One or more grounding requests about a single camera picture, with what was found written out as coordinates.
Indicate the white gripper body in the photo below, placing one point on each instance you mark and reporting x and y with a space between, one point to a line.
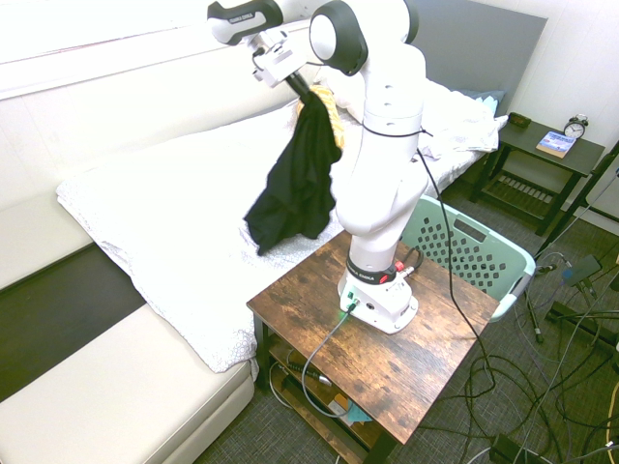
275 58

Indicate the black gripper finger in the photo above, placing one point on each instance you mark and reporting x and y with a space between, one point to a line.
297 88
304 86

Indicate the blue book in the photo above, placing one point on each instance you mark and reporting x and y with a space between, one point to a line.
555 144

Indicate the orange teal packet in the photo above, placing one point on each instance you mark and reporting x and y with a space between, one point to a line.
350 411

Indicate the black nightstand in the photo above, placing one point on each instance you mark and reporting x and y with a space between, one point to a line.
546 154

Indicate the rustic wooden side table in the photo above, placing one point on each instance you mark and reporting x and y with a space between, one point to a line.
367 348

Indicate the small black box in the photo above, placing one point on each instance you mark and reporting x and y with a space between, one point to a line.
520 120

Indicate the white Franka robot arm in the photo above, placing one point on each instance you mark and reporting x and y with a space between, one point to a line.
387 193

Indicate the white duvet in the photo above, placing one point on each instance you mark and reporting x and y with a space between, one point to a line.
145 203

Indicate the grey headboard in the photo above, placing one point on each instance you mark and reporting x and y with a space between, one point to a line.
483 48

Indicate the beige bed frame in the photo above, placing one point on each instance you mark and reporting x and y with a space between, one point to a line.
121 396

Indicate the mint green laundry basket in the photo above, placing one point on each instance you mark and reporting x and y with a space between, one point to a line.
479 261

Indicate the grey blue power adapter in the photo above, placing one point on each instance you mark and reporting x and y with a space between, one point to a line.
582 270

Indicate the black camera stand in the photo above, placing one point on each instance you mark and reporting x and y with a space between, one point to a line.
587 188

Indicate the teal pillow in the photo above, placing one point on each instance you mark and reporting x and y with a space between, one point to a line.
491 99

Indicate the black alarm clock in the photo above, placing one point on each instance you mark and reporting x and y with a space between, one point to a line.
575 128

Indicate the black garment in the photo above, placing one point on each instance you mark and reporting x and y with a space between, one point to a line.
300 179

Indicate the yellow white patterned pillow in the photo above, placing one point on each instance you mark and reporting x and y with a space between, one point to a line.
333 111

